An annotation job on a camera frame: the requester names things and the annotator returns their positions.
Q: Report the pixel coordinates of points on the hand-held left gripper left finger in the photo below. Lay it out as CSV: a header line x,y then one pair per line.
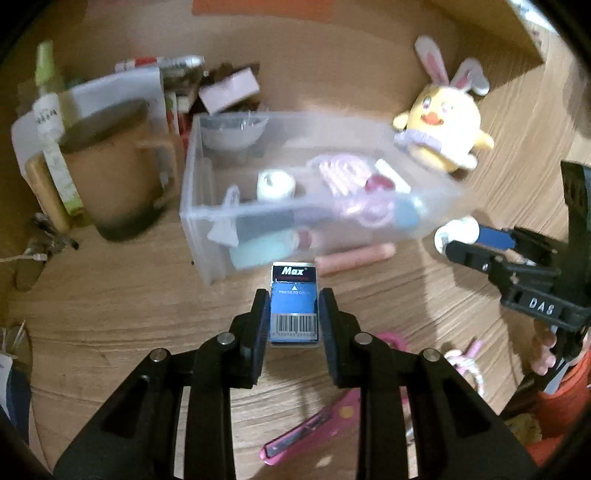
x,y
261,323

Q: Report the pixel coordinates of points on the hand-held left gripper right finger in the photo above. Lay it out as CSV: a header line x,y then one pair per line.
x,y
328,323

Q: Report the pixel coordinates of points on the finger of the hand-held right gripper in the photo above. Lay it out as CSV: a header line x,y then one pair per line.
x,y
496,237
471,256

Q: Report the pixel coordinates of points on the blue staple box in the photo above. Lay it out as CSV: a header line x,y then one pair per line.
x,y
293,304

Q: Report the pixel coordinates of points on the purple grey cosmetic pen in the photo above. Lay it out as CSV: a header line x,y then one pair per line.
x,y
277,224

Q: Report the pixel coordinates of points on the clear plastic storage box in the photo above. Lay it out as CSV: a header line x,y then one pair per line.
x,y
203,207

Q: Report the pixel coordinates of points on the person's right forearm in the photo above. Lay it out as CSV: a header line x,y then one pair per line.
x,y
565,406

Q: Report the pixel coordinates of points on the person's right hand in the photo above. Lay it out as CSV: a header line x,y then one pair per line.
x,y
542,360

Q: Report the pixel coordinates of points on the peach cosmetic tube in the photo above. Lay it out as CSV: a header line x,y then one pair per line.
x,y
355,257

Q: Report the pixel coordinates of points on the teal small item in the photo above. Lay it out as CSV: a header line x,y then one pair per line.
x,y
263,249

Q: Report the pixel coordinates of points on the pink folding cutter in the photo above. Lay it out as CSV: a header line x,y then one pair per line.
x,y
300,427

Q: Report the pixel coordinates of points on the yellow chick plush toy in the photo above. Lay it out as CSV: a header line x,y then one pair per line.
x,y
448,124

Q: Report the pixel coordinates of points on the white tape roll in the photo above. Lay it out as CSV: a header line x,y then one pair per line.
x,y
274,184

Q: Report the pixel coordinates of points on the white bowl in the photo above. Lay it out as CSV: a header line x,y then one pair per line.
x,y
231,136

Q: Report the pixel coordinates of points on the brown mug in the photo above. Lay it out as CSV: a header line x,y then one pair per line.
x,y
111,180

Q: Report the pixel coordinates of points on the small dark trinkets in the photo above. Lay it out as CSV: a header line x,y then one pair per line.
x,y
53,230

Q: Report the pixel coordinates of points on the small pink box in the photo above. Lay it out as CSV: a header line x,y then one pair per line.
x,y
228,90

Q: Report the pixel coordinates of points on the amber bottle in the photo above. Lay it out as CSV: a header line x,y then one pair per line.
x,y
44,194

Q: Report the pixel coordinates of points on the dark blue cloth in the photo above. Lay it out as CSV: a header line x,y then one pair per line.
x,y
16,397

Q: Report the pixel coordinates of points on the white paper sheet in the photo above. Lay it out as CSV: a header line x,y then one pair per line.
x,y
115,90

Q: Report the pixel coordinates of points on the red white marker pen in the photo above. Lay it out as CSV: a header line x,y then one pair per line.
x,y
161,62

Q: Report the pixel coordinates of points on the green spray bottle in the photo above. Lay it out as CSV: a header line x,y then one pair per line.
x,y
48,115

